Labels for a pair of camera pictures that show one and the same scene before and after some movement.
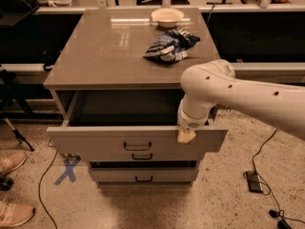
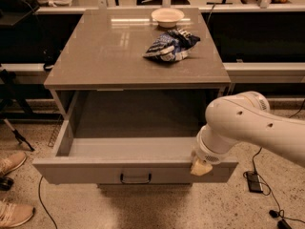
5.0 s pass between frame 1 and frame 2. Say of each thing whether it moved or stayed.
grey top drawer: moved
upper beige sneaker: stayed
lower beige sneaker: stayed
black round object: stayed
